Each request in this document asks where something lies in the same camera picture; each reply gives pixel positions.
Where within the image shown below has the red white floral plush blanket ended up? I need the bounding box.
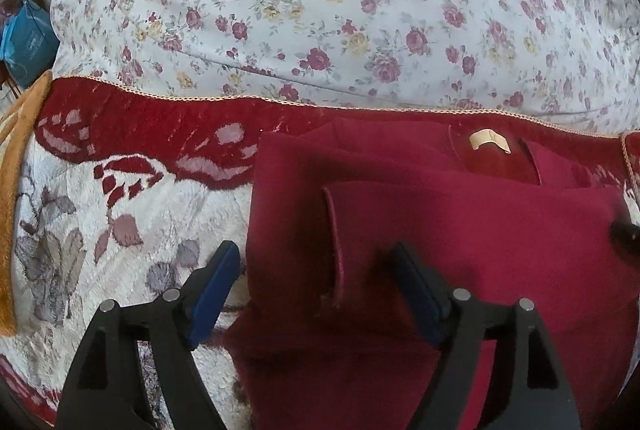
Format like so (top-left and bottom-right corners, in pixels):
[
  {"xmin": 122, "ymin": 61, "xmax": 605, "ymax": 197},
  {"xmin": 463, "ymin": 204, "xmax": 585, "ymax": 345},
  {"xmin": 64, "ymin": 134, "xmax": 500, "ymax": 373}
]
[{"xmin": 0, "ymin": 75, "xmax": 640, "ymax": 430}]

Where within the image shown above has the blue bag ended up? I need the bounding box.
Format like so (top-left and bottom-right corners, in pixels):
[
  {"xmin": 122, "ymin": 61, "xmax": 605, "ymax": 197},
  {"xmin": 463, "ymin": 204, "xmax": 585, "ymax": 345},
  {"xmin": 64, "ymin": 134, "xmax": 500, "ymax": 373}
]
[{"xmin": 0, "ymin": 0, "xmax": 60, "ymax": 83}]

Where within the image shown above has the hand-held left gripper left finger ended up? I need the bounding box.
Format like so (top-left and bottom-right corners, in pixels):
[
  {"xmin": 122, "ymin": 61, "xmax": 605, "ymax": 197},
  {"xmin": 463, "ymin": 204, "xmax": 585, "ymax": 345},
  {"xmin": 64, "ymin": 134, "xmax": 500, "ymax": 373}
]
[{"xmin": 54, "ymin": 240, "xmax": 242, "ymax": 430}]

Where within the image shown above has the floral print quilt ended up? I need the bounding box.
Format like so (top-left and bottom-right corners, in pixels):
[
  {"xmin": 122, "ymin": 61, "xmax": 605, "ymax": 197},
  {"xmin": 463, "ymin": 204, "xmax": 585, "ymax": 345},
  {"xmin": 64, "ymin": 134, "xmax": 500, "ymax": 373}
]
[{"xmin": 50, "ymin": 0, "xmax": 640, "ymax": 136}]

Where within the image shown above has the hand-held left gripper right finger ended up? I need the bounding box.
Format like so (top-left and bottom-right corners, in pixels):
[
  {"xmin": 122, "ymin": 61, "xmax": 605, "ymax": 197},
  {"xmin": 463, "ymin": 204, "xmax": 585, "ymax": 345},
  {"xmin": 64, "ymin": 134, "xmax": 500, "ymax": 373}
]
[{"xmin": 390, "ymin": 241, "xmax": 583, "ymax": 430}]

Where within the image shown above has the orange patterned cloth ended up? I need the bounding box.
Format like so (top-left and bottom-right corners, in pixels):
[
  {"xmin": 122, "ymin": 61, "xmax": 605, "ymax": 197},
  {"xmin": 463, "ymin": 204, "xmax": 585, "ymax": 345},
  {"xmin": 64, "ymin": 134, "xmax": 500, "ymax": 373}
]
[{"xmin": 0, "ymin": 71, "xmax": 53, "ymax": 338}]

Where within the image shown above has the dark red sweater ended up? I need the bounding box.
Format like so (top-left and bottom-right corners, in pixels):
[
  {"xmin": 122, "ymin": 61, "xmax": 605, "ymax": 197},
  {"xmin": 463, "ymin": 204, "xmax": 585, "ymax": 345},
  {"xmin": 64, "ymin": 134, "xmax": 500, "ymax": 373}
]
[{"xmin": 222, "ymin": 117, "xmax": 640, "ymax": 430}]

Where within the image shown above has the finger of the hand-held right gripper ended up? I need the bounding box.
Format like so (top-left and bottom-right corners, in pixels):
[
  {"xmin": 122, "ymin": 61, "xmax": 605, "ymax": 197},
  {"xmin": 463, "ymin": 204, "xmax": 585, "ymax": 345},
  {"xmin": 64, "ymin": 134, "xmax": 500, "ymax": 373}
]
[{"xmin": 607, "ymin": 220, "xmax": 640, "ymax": 257}]

